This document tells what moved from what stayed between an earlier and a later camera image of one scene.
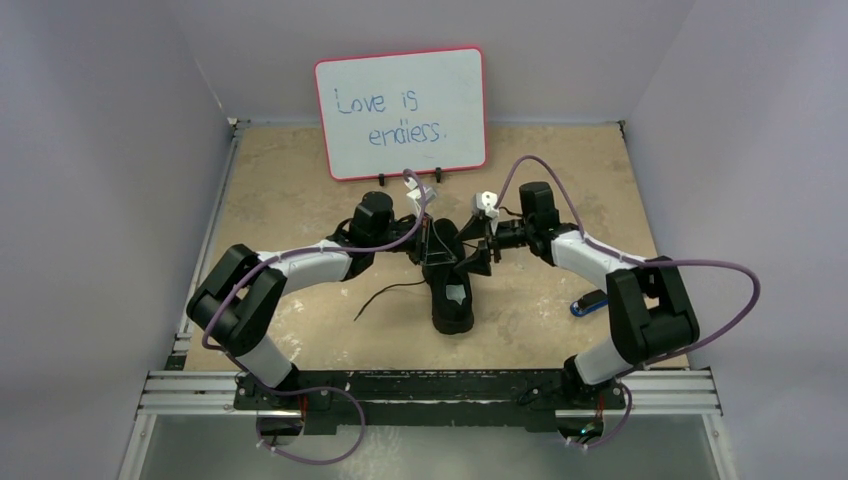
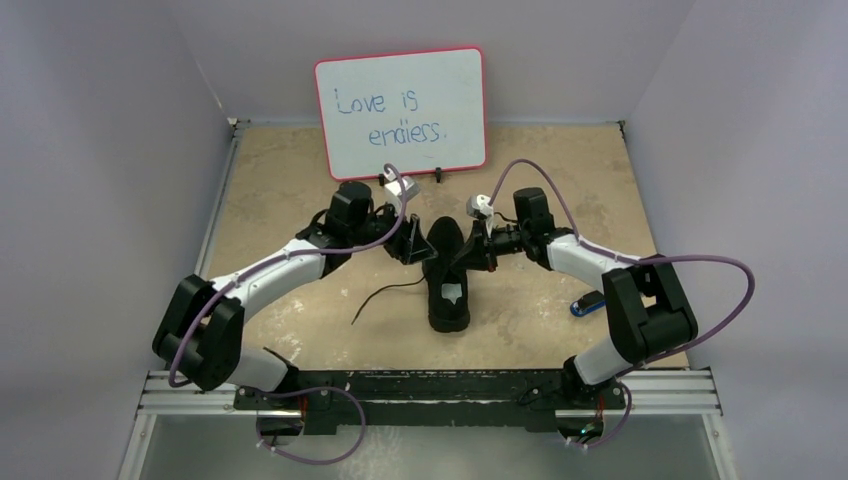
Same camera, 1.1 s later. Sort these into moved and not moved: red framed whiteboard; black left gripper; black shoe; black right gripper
Moved: black left gripper
Not moved: black right gripper; black shoe; red framed whiteboard
